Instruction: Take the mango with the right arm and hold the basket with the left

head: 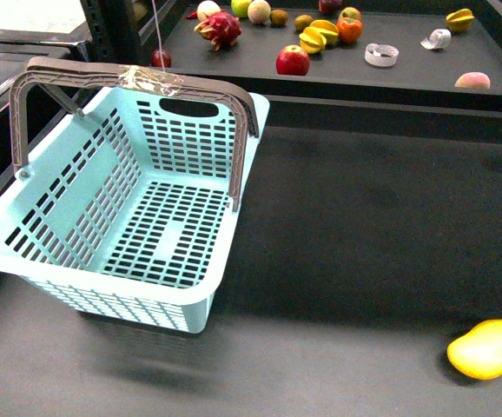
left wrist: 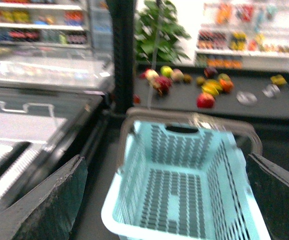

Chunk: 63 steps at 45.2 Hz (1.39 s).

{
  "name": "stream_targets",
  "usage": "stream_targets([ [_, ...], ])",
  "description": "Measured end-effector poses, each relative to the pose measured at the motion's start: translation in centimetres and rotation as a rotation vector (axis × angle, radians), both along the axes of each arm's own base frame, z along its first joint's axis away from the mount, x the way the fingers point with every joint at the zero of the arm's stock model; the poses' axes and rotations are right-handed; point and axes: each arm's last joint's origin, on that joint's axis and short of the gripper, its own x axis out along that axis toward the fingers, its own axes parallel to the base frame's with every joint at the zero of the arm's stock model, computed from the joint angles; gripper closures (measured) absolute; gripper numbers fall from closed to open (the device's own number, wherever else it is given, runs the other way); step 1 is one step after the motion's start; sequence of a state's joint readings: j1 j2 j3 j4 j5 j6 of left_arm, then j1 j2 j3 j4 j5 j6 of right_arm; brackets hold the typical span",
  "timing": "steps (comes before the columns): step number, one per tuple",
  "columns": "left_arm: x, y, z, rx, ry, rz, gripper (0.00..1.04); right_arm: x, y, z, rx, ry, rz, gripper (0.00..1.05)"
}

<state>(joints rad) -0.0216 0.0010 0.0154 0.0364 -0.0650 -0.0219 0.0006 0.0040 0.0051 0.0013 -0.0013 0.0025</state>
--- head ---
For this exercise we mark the light blue plastic basket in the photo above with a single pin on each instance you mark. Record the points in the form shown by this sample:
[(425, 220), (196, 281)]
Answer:
[(128, 186)]

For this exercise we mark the yellow mango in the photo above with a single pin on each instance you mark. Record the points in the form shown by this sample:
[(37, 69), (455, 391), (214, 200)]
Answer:
[(478, 353)]

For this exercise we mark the red apple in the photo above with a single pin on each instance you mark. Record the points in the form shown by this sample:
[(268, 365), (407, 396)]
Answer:
[(293, 60)]

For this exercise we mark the dark red plum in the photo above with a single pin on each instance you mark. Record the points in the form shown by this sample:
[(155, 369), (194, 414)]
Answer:
[(160, 59)]

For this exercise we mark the pink dragon fruit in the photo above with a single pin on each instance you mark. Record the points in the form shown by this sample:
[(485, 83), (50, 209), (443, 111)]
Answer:
[(221, 29)]

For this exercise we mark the yellow star fruit front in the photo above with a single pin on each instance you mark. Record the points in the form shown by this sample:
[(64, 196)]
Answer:
[(318, 35)]

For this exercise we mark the yellow star fruit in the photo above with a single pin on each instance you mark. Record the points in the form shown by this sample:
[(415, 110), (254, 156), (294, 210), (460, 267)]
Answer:
[(318, 35), (459, 21)]

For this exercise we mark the brown kiwi left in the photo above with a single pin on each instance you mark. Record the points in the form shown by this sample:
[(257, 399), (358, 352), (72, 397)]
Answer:
[(278, 18)]

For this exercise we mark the brown kiwi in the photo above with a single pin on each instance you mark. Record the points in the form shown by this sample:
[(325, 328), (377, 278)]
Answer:
[(278, 18), (302, 21)]

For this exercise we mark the brown kiwi right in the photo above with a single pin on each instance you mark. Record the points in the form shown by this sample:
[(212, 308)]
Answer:
[(302, 21)]

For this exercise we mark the tan round melon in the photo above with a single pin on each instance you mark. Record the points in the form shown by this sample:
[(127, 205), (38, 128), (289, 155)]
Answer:
[(259, 11)]

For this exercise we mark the white tape roll left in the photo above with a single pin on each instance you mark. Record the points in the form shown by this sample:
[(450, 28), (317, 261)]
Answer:
[(381, 55)]

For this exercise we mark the white tape roll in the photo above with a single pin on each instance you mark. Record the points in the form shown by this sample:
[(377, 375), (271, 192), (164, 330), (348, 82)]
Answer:
[(381, 55), (439, 39)]

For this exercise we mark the green apple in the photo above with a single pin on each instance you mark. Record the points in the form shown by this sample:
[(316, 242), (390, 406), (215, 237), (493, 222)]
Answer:
[(240, 7)]

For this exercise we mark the orange persimmon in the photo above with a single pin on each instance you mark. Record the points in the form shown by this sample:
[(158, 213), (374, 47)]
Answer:
[(350, 30)]

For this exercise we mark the white tape roll right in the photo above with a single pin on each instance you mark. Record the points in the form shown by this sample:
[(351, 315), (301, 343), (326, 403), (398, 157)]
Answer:
[(439, 39)]

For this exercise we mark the pink peach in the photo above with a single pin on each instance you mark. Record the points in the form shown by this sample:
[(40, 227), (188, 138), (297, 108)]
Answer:
[(473, 80)]

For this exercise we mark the yellow star fruit far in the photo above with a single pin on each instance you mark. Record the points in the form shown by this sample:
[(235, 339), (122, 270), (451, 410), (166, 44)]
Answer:
[(459, 21)]

